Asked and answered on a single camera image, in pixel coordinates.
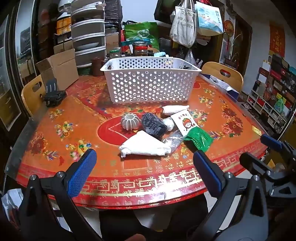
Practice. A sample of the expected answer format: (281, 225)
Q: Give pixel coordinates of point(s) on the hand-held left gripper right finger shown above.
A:
(207, 171)

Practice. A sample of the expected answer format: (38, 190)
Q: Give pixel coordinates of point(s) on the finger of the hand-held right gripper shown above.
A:
(251, 161)
(270, 141)

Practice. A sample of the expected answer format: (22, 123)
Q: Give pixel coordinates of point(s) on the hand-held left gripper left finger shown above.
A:
(81, 171)

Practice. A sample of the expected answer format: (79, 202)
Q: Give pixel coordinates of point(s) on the green plastic bag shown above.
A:
(200, 139)

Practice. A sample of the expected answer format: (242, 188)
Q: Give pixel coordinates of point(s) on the clear plastic bag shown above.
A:
(173, 140)

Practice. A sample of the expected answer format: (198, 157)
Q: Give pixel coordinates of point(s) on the white cartoon-print packet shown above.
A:
(186, 124)

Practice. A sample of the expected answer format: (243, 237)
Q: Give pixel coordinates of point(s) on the small white bundle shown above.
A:
(169, 124)

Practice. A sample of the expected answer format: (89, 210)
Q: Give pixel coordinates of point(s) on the large white cloth bag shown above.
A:
(143, 144)

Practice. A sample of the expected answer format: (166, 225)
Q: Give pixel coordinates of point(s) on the white cloth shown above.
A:
(174, 109)

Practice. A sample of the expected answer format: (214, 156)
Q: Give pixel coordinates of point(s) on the white ribbed round mould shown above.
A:
(130, 121)

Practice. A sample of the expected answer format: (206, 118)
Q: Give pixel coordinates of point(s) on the dark grey knitted cloth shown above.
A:
(152, 124)

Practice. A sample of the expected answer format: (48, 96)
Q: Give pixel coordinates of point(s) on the white perforated plastic basket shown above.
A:
(150, 85)

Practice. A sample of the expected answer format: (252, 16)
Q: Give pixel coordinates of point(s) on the shelf of assorted boxes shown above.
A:
(272, 92)

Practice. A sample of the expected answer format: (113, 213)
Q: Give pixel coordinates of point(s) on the blue and white carton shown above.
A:
(227, 90)

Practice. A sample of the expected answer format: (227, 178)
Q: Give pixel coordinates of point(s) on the person's dark clothing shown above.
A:
(161, 222)

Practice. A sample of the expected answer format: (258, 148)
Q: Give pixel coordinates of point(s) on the white plastic bag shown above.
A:
(11, 201)

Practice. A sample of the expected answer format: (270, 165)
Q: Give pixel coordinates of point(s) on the black folding clamp stand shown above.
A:
(52, 92)

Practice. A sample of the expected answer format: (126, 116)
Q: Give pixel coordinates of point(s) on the wooden chair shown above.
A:
(32, 97)
(212, 69)

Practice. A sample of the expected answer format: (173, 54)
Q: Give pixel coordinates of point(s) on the green plastic crate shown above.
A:
(84, 71)

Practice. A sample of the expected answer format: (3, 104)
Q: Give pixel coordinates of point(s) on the large open cardboard box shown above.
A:
(62, 69)

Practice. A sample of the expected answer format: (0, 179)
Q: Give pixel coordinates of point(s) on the brown round container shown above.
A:
(98, 67)

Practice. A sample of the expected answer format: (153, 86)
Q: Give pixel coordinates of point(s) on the glass jar with green lid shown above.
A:
(115, 54)

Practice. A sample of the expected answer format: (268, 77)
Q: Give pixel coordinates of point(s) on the red hanging knot ornament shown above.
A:
(229, 25)

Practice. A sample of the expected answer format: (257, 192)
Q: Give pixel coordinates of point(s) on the light blue cloth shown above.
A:
(161, 55)

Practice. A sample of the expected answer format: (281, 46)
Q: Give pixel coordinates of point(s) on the grey stacked dish rack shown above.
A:
(87, 39)

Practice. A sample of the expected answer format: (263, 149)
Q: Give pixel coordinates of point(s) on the small cardboard box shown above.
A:
(112, 42)

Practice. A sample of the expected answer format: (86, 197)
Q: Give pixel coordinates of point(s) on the glass jar with red lid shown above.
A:
(141, 51)

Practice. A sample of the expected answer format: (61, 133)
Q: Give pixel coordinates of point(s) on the blue printed paper bag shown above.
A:
(209, 20)

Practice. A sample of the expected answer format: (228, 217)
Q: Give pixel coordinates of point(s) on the beige canvas tote bag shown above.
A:
(182, 27)

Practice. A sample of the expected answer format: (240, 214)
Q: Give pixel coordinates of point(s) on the green shopping bag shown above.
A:
(143, 32)

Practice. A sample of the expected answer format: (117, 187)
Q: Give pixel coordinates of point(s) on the red wall poster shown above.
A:
(276, 39)

